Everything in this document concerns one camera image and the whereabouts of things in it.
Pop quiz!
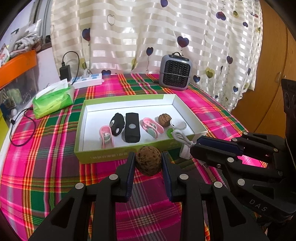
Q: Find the black white mouse device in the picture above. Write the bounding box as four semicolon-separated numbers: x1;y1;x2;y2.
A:
109;113;125;137

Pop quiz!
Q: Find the green white cardboard box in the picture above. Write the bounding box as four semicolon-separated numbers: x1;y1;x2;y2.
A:
74;94;208;164

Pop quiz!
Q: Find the black power adapter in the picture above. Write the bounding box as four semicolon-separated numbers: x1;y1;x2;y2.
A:
59;65;72;82

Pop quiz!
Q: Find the pink plaid tablecloth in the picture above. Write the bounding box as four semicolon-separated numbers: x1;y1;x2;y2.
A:
0;73;266;241

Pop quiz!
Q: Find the white power strip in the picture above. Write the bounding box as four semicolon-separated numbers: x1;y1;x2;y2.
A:
70;73;104;89

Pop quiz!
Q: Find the black rectangular doorbell device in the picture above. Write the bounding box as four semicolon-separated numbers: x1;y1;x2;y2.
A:
125;113;140;143

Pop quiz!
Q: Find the yellow cardboard box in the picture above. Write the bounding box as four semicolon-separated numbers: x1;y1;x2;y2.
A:
0;111;9;149

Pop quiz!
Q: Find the white usb cable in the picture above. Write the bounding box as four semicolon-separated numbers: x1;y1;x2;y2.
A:
172;129;196;149

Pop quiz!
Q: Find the green cup white lid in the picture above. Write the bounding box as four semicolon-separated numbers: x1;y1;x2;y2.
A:
166;118;187;138

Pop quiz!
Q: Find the green tissue pack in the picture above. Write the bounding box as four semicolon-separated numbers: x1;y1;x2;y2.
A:
32;79;75;119

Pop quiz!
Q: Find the orange lidded storage bin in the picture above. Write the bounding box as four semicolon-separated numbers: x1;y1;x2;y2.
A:
1;50;38;104

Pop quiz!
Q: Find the wooden wardrobe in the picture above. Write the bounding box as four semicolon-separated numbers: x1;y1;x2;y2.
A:
231;1;295;137

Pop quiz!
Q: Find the black charger cable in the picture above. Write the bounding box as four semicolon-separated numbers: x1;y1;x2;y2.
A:
9;107;37;147

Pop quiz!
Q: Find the heart pattern striped curtain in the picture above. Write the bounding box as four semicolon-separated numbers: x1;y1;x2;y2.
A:
51;1;263;111

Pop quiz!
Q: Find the grey mini space heater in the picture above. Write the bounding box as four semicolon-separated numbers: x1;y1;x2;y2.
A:
159;52;192;91

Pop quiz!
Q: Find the work gloves pile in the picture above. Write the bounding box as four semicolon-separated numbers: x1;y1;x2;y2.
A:
8;19;43;58

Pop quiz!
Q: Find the brown walnut ball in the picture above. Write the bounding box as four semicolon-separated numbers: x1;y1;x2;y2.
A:
158;113;171;128
136;146;162;176

